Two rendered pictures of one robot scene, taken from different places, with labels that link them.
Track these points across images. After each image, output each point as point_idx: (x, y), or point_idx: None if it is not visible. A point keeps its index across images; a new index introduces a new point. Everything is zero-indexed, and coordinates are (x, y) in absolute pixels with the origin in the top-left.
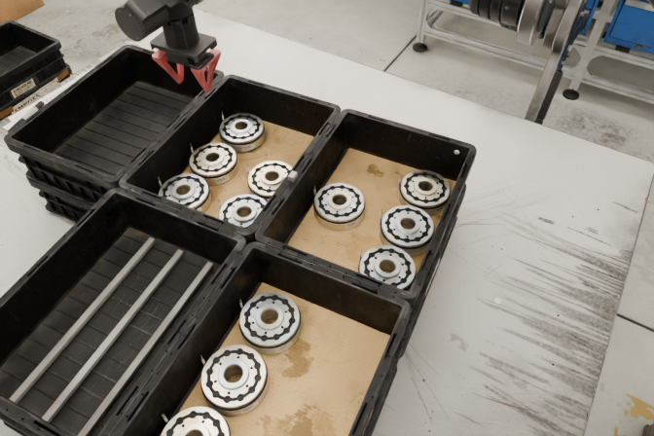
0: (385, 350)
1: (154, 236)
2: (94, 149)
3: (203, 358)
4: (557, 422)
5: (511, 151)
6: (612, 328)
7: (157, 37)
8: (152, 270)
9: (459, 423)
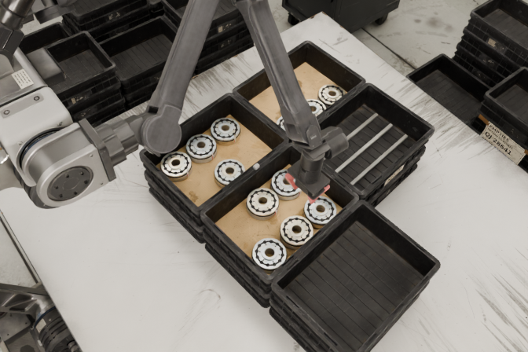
0: (251, 78)
1: None
2: (380, 285)
3: None
4: None
5: (67, 229)
6: (121, 114)
7: (324, 184)
8: (343, 177)
9: None
